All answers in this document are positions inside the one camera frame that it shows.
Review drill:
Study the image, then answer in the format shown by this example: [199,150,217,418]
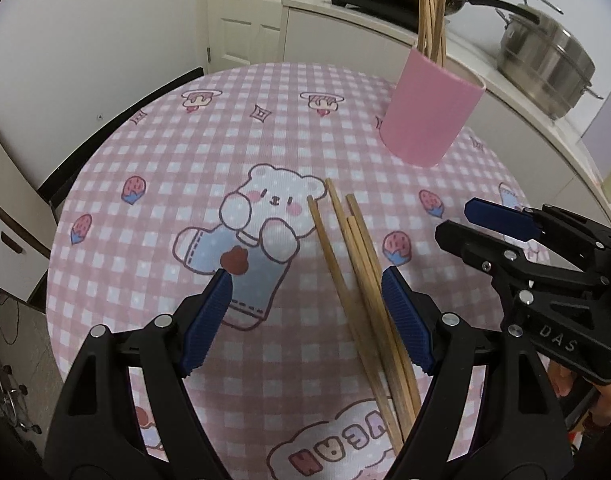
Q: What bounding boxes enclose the steel steamer pot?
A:
[495,0,606,121]

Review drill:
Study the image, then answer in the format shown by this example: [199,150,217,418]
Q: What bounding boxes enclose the pink checked printed tablecloth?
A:
[44,62,553,480]

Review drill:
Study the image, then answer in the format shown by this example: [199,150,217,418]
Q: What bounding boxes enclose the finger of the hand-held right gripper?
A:
[464,199,611,273]
[434,220,602,312]

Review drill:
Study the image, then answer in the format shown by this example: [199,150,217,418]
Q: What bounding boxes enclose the person's right hand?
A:
[549,357,611,433]

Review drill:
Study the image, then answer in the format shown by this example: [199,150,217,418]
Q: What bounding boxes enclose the white storage cabinet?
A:
[0,112,58,303]

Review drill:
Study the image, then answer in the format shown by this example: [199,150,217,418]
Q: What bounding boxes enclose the pink cup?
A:
[380,47,487,168]

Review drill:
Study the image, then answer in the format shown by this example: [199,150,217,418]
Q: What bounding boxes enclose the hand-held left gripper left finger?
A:
[45,269,234,480]

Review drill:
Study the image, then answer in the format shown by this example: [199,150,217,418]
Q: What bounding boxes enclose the grey tangled cables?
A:
[0,365,43,433]

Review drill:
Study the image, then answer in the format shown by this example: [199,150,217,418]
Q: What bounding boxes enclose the white counter cabinet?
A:
[281,0,611,231]

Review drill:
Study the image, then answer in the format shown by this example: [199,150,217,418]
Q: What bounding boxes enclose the cream panelled door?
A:
[205,0,336,68]

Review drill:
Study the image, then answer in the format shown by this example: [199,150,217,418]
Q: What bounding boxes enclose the bunch of wooden chopsticks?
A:
[416,0,449,66]

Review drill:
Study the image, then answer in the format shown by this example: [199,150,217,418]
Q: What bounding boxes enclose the black induction cooker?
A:
[323,0,451,33]

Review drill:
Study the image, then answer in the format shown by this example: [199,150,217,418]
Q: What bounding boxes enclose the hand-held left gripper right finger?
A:
[381,266,576,480]

